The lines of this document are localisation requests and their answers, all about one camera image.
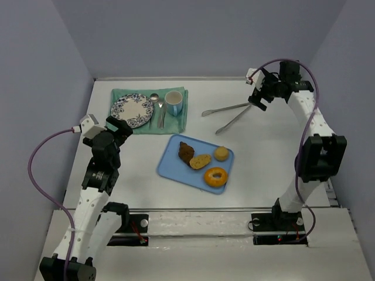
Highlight sliced bread loaf piece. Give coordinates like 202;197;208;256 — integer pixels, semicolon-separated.
189;154;212;170

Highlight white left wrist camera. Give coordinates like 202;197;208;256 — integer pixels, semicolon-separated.
79;114;107;139

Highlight light blue ceramic mug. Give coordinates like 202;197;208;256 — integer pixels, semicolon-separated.
165;91;183;116

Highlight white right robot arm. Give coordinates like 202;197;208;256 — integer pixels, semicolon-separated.
246;59;347;222

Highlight light blue plastic tray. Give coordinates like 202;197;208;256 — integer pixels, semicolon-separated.
156;134;234;194

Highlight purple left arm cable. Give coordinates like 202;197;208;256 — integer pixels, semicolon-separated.
28;128;81;275

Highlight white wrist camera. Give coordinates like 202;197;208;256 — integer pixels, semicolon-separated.
246;68;265;90
79;114;107;139

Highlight stainless steel serving tongs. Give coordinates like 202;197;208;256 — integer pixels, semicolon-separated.
201;102;253;135

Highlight steel fork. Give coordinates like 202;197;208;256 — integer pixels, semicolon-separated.
157;101;164;128

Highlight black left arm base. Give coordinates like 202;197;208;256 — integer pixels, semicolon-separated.
107;214;149;247

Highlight steel table knife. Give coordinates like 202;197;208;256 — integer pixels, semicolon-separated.
159;104;167;129

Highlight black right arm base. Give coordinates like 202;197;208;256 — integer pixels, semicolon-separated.
247;212;308;246

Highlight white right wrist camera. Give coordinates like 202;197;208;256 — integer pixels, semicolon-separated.
246;68;265;90

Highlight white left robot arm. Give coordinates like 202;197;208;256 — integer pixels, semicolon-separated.
39;114;133;280

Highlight dark brown croissant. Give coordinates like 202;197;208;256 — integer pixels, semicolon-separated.
178;142;195;166

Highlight steel spoon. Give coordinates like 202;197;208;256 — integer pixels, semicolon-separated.
149;93;159;128

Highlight green cloth placemat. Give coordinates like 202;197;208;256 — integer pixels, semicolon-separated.
111;87;188;135

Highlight yellow muffin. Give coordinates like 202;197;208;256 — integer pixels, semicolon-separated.
214;146;230;162

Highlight blue floral ceramic plate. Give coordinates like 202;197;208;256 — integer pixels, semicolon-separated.
110;93;154;129

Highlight glazed bagel ring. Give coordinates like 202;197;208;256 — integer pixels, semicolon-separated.
203;166;229;188

